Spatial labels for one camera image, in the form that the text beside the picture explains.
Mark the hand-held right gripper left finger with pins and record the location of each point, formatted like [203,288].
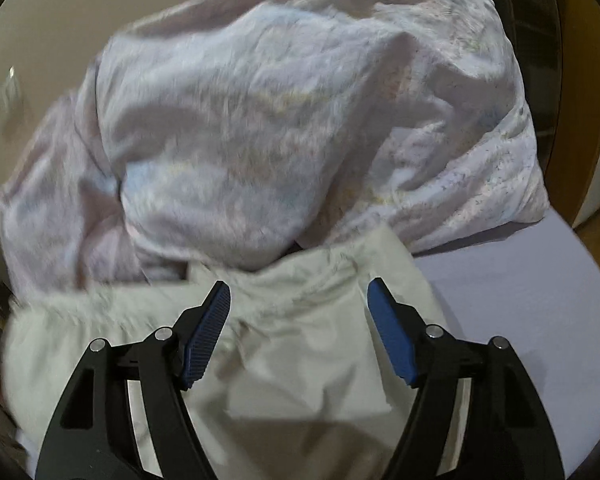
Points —
[205,340]

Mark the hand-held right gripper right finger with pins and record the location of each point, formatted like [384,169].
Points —
[392,335]

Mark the beige padded jacket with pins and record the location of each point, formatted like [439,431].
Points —
[290,350]

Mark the bed with lavender sheet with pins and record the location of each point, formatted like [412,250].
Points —
[505,310]

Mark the pale floral duvet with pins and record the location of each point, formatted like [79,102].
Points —
[260,135]

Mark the wooden wardrobe with dark glass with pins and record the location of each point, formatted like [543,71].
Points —
[580,0]

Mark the white wall socket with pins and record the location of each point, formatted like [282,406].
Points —
[10,90]

